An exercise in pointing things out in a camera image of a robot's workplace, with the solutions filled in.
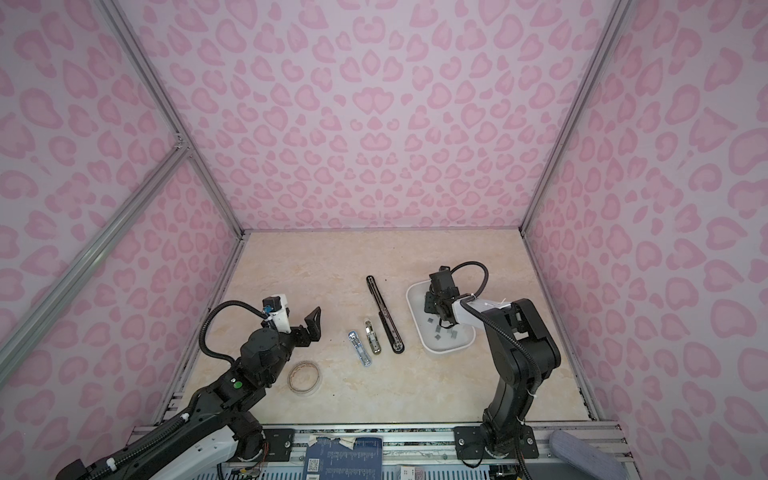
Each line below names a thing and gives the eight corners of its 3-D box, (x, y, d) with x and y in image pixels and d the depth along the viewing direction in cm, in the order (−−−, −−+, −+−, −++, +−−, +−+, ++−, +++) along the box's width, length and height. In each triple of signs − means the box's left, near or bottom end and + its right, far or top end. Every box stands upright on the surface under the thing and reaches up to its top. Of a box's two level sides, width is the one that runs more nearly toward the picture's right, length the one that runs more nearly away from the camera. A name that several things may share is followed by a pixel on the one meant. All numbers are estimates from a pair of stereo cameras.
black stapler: (393, 355, 90) (393, 352, 88) (363, 282, 107) (362, 278, 105) (406, 350, 91) (406, 347, 89) (374, 278, 108) (373, 274, 106)
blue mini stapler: (365, 368, 88) (364, 364, 85) (348, 337, 94) (347, 332, 92) (373, 364, 88) (372, 360, 86) (355, 333, 95) (354, 328, 93)
